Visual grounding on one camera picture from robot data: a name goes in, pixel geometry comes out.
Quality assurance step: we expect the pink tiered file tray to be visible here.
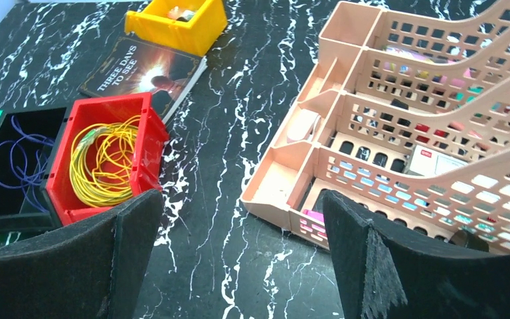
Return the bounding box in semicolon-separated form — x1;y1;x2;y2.
240;1;510;253

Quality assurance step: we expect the orange plastic bin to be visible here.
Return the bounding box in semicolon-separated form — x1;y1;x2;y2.
124;0;228;56

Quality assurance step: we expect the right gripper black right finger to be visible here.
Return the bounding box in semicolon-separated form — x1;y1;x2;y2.
323;190;510;318

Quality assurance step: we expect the black plastic bin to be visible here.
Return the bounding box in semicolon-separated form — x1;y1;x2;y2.
0;107;70;233

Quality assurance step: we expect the pink flat item in tray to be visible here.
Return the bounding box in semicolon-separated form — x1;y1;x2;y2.
299;209;327;242

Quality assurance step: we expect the yellow green coiled cable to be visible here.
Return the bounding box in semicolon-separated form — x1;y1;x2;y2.
68;123;139;209

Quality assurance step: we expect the purple cable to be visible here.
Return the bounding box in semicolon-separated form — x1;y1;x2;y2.
0;115;56;213

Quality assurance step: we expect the red plastic bin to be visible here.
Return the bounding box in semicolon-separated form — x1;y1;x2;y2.
46;93;169;225

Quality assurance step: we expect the dark paperback book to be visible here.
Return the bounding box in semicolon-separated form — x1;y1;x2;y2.
78;36;207;124

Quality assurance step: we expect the white red small box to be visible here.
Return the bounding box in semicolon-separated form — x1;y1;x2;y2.
403;146;468;177

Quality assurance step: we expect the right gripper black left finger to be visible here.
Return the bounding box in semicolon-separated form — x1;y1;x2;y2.
0;190;163;318

